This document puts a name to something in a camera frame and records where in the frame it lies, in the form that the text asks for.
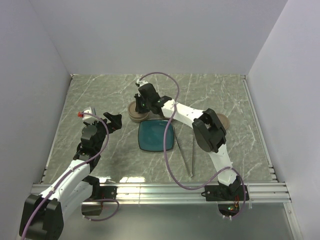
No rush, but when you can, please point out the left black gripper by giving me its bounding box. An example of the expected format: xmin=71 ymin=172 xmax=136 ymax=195
xmin=84 ymin=112 xmax=122 ymax=152

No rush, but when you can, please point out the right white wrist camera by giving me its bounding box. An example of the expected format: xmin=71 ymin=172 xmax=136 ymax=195
xmin=135 ymin=79 xmax=149 ymax=88

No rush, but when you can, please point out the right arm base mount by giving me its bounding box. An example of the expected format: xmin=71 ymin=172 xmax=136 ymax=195
xmin=199 ymin=182 xmax=251 ymax=218

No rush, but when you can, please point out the left steel lunch container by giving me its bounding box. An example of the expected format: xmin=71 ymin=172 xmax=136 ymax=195
xmin=129 ymin=112 xmax=150 ymax=123

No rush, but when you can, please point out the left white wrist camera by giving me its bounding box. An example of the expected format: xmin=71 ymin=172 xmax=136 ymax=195
xmin=77 ymin=107 xmax=97 ymax=124

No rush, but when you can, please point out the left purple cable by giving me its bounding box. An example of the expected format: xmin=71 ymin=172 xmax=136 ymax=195
xmin=19 ymin=112 xmax=120 ymax=240

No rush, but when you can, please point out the beige lid with handle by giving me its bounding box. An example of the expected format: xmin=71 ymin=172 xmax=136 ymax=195
xmin=127 ymin=101 xmax=146 ymax=115

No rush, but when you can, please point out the purple cable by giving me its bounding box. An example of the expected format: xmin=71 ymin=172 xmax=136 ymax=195
xmin=19 ymin=112 xmax=120 ymax=240
xmin=138 ymin=72 xmax=251 ymax=220

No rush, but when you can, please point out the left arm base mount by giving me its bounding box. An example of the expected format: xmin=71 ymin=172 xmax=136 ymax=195
xmin=82 ymin=175 xmax=120 ymax=222

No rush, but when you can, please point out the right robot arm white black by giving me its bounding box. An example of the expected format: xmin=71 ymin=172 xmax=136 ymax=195
xmin=134 ymin=81 xmax=241 ymax=200

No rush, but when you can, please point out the teal square plate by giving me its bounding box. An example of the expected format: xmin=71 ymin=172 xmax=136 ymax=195
xmin=137 ymin=119 xmax=168 ymax=153

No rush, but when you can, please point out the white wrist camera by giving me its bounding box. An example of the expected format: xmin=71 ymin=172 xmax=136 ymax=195
xmin=135 ymin=79 xmax=149 ymax=88
xmin=77 ymin=107 xmax=97 ymax=124

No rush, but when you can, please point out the aluminium front rail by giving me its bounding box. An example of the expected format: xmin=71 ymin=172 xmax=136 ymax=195
xmin=29 ymin=181 xmax=292 ymax=206

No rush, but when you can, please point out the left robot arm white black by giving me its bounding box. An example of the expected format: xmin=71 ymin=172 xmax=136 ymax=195
xmin=19 ymin=107 xmax=122 ymax=240

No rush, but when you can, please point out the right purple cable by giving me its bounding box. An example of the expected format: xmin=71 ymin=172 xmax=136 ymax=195
xmin=138 ymin=72 xmax=251 ymax=220

